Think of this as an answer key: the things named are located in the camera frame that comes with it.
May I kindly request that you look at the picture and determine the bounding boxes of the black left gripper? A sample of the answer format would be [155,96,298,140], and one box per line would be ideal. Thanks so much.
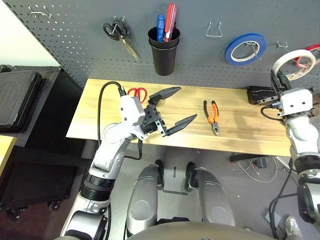
[139,86,198,138]

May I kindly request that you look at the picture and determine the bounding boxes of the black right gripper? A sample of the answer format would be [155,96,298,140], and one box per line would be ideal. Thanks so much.
[258,69,292,112]

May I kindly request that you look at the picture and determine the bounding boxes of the white tape roll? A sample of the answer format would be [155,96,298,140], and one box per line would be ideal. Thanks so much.
[271,49,317,81]

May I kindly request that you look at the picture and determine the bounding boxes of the red-handled scissors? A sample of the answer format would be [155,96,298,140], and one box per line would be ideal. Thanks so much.
[126,86,148,105]

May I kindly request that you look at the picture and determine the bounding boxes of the orange and black pliers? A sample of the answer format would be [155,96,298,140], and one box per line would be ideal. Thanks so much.
[202,99,221,136]

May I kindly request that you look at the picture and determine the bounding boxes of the grey metal pegboard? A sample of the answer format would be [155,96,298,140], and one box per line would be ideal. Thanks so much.
[4,0,320,100]

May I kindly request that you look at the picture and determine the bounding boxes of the black tool case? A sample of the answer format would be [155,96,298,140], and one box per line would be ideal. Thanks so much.
[246,85,278,105]

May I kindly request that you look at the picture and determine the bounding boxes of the metal tape hook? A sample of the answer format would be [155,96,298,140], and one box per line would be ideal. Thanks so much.
[246,41,261,61]
[276,41,290,53]

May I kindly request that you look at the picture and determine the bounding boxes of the black plastic cup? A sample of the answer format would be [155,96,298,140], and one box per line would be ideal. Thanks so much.
[147,26,181,49]
[148,37,180,77]

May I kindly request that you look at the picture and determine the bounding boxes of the red tape roll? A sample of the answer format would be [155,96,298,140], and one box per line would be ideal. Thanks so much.
[294,44,320,70]

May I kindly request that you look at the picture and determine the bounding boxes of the blue tape roll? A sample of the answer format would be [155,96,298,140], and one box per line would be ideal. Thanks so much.
[224,32,268,67]

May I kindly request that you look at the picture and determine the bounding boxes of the black left robot foot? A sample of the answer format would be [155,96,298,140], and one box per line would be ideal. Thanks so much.
[153,159,165,190]

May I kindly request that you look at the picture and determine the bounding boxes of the black robot foot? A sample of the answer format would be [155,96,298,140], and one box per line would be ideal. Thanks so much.
[153,159,165,190]
[184,161,197,192]

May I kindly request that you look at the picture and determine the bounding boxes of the black right robot foot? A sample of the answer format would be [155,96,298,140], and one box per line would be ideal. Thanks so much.
[184,161,197,192]

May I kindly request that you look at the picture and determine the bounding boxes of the black power adapter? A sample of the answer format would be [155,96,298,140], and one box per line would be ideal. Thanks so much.
[254,158,267,170]

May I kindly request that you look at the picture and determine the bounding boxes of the silver left robot leg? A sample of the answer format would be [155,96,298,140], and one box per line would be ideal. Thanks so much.
[126,163,165,237]

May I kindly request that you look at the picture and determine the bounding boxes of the silver robot leg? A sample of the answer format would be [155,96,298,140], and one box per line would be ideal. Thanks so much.
[184,166,236,227]
[126,163,165,237]

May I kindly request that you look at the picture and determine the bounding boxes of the silver right robot leg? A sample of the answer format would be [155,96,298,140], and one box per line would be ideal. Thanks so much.
[184,166,236,227]

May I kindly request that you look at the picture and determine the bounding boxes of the metal scissors hook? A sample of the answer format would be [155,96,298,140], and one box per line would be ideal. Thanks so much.
[112,15,126,33]

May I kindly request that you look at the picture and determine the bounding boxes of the black wheeled cabinet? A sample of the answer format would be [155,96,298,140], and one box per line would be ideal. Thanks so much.
[0,64,85,213]

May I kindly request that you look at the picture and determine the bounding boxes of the grey robot torso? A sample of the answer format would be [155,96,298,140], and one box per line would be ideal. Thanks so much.
[53,221,273,240]

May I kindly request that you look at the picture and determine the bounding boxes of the grey power brick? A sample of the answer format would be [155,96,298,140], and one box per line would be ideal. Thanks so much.
[264,208,281,227]

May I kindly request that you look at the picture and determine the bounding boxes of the grey sneaker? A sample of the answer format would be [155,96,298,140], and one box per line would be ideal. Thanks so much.
[284,216,302,240]

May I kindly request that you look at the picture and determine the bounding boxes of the black ribbed hard case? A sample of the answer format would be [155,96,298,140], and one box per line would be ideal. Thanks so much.
[0,69,43,133]

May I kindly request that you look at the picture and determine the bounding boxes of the yellow wooden side table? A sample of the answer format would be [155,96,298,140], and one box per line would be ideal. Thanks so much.
[0,134,17,171]

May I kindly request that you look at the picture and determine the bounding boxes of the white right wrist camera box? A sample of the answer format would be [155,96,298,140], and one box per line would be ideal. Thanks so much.
[276,87,315,118]

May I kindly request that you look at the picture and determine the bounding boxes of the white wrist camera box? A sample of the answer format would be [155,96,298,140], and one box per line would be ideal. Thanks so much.
[119,96,147,127]
[276,87,315,118]

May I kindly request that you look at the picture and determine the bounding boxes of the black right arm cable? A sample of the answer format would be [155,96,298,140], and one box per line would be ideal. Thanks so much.
[260,103,301,238]

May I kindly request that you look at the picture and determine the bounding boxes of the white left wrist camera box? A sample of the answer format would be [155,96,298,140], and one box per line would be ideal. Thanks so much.
[119,96,147,127]

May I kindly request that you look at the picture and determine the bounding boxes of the black-handled scissors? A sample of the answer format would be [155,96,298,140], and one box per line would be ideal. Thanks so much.
[102,21,141,62]

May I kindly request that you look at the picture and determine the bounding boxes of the wire pliers holder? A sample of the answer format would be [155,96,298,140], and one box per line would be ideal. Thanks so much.
[206,21,224,39]

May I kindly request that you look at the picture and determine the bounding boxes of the blue-handled screwdriver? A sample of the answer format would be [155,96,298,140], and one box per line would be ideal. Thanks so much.
[156,14,166,42]

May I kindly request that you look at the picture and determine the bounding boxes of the white floor cables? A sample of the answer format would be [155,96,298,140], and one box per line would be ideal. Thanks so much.
[237,156,280,183]

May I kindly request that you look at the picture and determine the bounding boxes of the double wire pegboard hook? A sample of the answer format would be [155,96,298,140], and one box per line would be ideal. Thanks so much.
[29,5,53,20]

